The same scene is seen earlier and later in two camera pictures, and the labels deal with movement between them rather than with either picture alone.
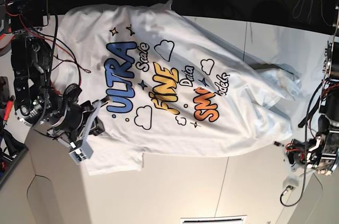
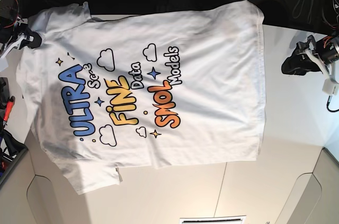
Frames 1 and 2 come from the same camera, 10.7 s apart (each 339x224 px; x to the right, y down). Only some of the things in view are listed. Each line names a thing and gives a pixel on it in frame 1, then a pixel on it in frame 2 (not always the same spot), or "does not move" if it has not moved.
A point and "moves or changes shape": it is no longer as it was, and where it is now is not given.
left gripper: (81, 121) → (23, 33)
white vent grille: (241, 219) does not move
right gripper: (295, 152) → (299, 63)
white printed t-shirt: (174, 87) moves or changes shape
